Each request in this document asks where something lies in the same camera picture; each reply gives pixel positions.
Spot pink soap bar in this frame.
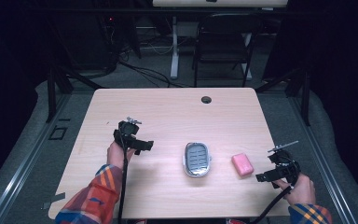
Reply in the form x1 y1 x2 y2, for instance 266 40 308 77
230 152 255 178

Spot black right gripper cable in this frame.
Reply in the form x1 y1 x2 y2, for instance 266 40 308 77
247 185 295 224

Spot black metal frame stand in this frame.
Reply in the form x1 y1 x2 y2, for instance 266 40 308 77
255 66 312 127
45 63 104 123

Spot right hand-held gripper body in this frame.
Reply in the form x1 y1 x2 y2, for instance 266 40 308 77
267 140 301 189

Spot person's right hand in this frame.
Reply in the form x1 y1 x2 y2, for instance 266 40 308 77
273 173 317 206

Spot white desk leg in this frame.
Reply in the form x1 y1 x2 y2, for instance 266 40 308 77
170 15 181 80

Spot grey metal soap dish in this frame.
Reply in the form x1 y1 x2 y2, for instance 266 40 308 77
183 141 213 178

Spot black folding chair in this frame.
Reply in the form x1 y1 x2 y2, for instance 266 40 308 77
191 13 265 89

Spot black tape floor marks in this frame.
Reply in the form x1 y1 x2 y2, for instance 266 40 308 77
48 117 72 142

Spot aluminium floor rail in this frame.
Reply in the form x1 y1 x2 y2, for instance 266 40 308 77
0 92 73 224
287 94 358 224

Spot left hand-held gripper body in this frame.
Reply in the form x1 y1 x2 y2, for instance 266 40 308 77
113 116 143 147

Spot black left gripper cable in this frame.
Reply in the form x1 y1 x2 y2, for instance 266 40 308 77
117 133 130 224

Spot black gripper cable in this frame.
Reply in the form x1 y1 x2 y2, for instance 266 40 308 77
247 185 295 224
117 133 130 224

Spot black floor cables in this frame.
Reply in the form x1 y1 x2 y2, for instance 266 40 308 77
115 46 187 89

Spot grey tape strip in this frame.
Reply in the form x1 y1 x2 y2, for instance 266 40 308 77
41 191 67 211

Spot person's left hand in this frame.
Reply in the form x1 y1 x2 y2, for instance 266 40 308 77
106 140 136 171

